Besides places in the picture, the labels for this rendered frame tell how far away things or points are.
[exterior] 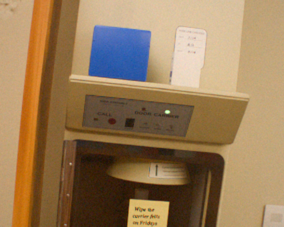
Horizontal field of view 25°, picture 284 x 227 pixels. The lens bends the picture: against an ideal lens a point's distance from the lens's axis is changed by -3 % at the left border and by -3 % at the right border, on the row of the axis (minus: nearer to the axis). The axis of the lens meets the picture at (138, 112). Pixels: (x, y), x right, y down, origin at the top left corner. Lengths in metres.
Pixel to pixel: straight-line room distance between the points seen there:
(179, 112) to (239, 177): 0.60
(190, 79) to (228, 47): 0.14
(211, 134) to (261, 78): 0.54
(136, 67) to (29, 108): 0.20
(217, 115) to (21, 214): 0.40
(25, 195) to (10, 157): 0.53
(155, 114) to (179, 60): 0.11
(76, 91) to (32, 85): 0.08
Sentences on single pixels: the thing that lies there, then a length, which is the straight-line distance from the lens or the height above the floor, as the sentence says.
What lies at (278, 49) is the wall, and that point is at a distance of 1.75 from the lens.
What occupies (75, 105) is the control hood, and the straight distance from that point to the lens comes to 1.17.
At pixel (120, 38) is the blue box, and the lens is 1.14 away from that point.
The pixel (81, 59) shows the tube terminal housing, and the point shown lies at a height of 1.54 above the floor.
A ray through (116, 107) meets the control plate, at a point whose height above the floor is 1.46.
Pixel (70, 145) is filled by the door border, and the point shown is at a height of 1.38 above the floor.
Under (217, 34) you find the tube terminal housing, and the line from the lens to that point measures 1.27.
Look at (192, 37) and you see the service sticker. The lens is 1.26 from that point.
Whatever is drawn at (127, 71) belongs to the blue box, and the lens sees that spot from 1.14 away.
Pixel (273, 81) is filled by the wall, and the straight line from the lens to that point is 1.75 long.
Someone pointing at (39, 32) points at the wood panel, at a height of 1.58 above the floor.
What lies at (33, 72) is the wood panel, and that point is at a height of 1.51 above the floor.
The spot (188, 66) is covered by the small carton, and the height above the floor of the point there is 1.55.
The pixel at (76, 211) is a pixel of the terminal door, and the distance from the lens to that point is 1.26.
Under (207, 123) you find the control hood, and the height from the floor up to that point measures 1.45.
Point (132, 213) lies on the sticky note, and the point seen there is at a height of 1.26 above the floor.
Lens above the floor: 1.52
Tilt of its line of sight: 3 degrees down
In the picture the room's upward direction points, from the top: 6 degrees clockwise
